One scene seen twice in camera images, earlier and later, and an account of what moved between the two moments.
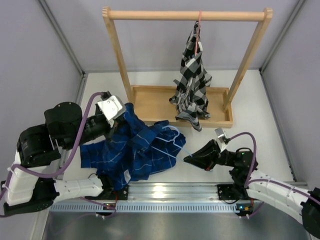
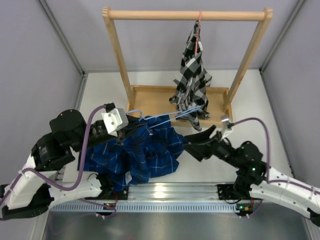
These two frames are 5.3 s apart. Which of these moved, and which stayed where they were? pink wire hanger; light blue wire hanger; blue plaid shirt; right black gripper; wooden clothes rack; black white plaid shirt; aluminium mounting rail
Moved: light blue wire hanger; right black gripper; blue plaid shirt
Stayed: pink wire hanger; aluminium mounting rail; wooden clothes rack; black white plaid shirt
